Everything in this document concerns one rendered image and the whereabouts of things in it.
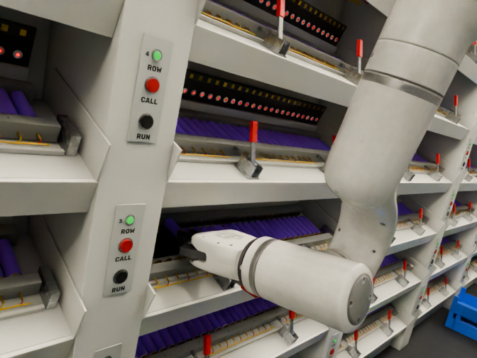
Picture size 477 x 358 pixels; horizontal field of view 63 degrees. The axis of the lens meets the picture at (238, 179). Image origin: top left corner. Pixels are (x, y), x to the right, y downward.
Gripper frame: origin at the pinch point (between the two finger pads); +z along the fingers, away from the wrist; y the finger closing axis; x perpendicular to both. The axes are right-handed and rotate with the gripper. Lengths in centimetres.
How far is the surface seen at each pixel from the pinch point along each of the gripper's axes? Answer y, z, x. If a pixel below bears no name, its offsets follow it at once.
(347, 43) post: -47, 1, -46
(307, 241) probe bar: -33.7, -1.8, 3.3
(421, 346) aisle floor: -132, 0, 59
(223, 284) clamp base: -4.2, -4.8, 7.1
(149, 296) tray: 12.8, -7.4, 4.9
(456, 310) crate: -165, -4, 49
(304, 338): -37.0, -1.5, 27.6
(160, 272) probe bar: 7.6, -2.2, 3.8
